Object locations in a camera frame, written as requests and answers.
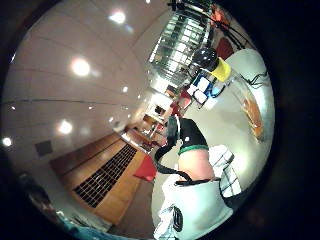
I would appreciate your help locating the clear bottle with yellow cap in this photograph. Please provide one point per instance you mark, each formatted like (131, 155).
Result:
(248, 106)

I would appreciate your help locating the black dome-shaped object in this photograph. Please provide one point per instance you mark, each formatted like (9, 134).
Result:
(204, 56)

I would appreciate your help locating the wooden cabinet with dark grille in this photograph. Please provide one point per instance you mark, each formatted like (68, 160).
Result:
(100, 176)

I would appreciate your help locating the red chair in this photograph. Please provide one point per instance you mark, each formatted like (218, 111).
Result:
(224, 48)

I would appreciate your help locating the round ceiling lamp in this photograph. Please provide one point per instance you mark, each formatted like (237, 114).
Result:
(6, 141)
(65, 127)
(117, 16)
(80, 66)

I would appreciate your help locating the grey square ceiling vent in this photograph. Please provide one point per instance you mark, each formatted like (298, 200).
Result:
(44, 147)

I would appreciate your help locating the glass window wall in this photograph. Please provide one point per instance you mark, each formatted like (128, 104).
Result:
(180, 43)

